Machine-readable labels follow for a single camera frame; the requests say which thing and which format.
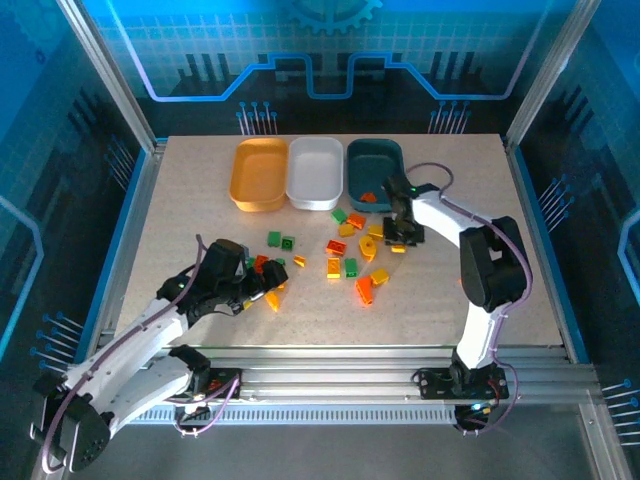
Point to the aluminium frame post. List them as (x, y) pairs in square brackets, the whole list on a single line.
[(550, 75), (107, 75)]

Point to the aluminium lower frame rail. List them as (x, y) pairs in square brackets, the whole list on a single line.
[(605, 445)]

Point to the long orange lego brick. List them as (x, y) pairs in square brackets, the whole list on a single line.
[(365, 291)]

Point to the yellow orange oblong lego brick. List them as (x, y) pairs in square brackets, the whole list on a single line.
[(333, 268)]

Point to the teal plastic container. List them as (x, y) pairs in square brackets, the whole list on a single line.
[(372, 165)]

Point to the green oblong lego brick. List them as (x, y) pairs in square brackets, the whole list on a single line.
[(351, 268)]

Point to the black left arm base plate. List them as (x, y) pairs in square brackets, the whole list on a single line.
[(225, 382)]

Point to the white plastic container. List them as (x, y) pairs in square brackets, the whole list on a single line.
[(315, 172)]

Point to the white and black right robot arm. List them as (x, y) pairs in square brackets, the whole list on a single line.
[(445, 215)]

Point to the aluminium side rail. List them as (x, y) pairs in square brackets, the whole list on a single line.
[(541, 240), (131, 240)]

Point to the small orange lego brick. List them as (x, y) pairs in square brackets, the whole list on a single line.
[(356, 220), (260, 263), (369, 197)]

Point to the yellow plastic container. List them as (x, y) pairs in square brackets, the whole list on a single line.
[(257, 175)]

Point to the yellow wedge lego piece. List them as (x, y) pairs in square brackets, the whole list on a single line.
[(273, 302)]

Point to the aluminium cross rail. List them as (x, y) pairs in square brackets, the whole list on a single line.
[(325, 370)]

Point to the small yellow lego brick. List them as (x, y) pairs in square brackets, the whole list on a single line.
[(299, 260)]

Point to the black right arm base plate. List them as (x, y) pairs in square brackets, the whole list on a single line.
[(435, 385)]

